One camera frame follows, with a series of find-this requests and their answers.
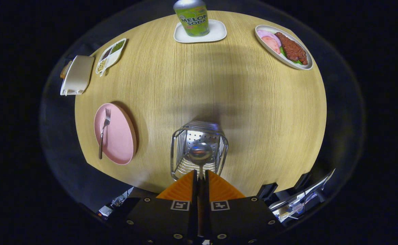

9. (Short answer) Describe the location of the metal wire cutlery basket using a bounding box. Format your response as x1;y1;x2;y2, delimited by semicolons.
170;121;229;181

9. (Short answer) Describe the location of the deep pink ham slice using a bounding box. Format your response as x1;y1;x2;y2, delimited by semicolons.
262;36;282;54

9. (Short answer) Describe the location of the small white rectangular tray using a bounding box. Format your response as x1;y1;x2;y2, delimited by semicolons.
173;19;227;44

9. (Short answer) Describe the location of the green label soda bottle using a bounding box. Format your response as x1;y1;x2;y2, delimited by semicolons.
173;0;210;37

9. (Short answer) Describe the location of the wooden handled metal spoon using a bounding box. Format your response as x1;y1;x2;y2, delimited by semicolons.
188;142;213;239

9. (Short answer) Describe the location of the white toaster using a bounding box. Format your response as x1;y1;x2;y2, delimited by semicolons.
60;55;95;96

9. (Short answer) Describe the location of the toasted bread slice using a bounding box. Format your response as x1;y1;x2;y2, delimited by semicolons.
61;61;73;79

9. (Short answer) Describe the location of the green lettuce leaf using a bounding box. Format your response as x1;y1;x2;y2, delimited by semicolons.
279;46;304;66

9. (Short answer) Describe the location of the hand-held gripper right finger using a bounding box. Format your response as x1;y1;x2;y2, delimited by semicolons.
204;169;282;245

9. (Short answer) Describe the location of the white oval plate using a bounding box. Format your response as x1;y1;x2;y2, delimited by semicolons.
254;24;314;70

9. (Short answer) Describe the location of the pink round plate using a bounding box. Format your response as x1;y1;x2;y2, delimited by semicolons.
94;103;137;166

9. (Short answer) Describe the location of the white divided dish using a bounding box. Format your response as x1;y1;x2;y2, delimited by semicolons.
95;38;127;77

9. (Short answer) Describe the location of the wooden handled metal fork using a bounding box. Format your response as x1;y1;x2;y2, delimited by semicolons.
98;108;111;160

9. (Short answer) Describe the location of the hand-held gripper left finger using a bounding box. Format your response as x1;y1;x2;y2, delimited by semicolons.
122;169;198;245

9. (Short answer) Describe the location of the brown meat cutlet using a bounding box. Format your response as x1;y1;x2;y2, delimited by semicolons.
274;32;309;66

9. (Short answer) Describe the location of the pale pink ham slice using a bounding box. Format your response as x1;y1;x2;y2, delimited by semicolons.
256;30;282;47

